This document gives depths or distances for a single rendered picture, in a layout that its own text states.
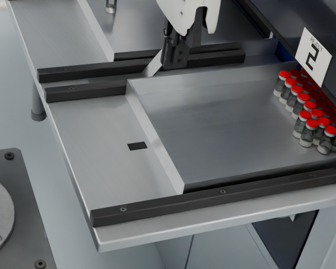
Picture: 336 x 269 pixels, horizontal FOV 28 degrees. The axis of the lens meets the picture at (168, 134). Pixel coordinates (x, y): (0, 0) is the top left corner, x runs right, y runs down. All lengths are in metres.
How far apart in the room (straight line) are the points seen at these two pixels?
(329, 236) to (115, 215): 0.39
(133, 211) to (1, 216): 0.18
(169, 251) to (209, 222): 0.90
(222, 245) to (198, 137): 0.48
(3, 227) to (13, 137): 1.48
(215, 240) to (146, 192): 0.59
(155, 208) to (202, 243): 0.70
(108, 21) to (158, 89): 0.24
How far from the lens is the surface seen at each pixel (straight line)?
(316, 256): 1.19
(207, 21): 0.81
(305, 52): 1.12
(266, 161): 1.09
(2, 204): 0.98
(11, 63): 2.77
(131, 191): 0.99
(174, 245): 1.82
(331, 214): 1.13
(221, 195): 0.98
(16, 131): 2.44
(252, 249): 1.40
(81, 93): 1.14
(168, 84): 1.18
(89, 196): 0.98
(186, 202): 0.96
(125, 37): 1.32
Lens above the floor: 1.58
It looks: 39 degrees down
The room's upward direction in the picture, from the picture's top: 10 degrees clockwise
